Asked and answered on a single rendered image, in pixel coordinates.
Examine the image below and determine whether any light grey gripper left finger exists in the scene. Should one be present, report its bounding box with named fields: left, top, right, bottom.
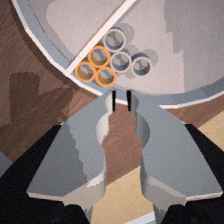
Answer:
left=0, top=89, right=116, bottom=224

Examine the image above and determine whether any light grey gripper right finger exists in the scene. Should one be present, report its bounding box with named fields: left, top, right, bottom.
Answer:
left=127, top=89, right=224, bottom=224

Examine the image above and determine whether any bronze bushing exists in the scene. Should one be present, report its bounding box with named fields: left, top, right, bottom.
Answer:
left=75, top=58, right=98, bottom=82
left=96, top=63, right=117, bottom=87
left=88, top=43, right=111, bottom=68

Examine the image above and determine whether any grey metal bushing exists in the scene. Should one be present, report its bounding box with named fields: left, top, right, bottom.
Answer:
left=110, top=48, right=132, bottom=73
left=103, top=27, right=126, bottom=52
left=131, top=53, right=153, bottom=78

